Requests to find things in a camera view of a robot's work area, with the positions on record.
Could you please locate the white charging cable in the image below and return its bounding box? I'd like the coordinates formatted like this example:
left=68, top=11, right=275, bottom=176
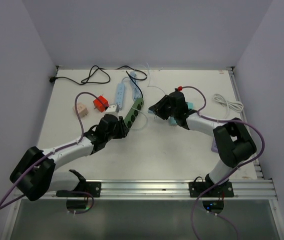
left=136, top=62, right=169, bottom=97

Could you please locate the white coiled power cord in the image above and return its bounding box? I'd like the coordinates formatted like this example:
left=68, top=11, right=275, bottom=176
left=212, top=93, right=244, bottom=118

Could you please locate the left black mount plate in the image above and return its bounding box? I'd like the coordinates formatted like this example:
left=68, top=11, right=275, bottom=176
left=56, top=169, right=101, bottom=198

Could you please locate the light blue strip cord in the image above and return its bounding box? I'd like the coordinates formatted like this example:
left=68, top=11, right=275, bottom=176
left=121, top=71, right=144, bottom=101

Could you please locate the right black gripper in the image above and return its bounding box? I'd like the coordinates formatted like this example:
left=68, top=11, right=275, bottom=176
left=149, top=95, right=178, bottom=120

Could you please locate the right black mount plate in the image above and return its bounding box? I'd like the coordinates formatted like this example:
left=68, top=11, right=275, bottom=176
left=188, top=175, right=234, bottom=198

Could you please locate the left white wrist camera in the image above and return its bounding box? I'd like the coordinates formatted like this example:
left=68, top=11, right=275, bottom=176
left=105, top=104, right=119, bottom=116

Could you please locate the red cube socket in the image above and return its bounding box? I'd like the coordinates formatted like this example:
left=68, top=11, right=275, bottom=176
left=93, top=95, right=109, bottom=113

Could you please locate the green power strip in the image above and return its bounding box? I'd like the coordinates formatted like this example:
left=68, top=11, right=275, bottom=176
left=124, top=97, right=144, bottom=129

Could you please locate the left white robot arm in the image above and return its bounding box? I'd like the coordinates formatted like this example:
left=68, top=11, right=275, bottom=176
left=10, top=114, right=131, bottom=201

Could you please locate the yellow charger plug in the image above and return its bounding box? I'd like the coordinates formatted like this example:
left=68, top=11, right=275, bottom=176
left=168, top=117, right=177, bottom=126

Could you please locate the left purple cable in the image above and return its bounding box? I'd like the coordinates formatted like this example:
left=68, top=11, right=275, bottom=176
left=0, top=92, right=102, bottom=210

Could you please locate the light green charging cable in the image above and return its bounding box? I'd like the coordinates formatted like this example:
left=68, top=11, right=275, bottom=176
left=130, top=107, right=149, bottom=132

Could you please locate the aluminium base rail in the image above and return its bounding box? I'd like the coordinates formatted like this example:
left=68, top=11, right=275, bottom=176
left=14, top=178, right=275, bottom=201

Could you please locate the pink cube socket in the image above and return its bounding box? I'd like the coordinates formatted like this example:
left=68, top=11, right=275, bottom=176
left=73, top=102, right=89, bottom=118

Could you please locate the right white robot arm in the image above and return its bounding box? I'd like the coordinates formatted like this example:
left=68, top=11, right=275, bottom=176
left=149, top=91, right=256, bottom=196

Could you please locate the black mount plate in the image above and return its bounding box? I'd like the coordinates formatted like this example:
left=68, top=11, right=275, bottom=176
left=56, top=169, right=101, bottom=198
left=188, top=175, right=234, bottom=198

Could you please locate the purple power strip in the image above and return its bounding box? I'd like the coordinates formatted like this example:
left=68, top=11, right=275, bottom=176
left=211, top=139, right=218, bottom=153

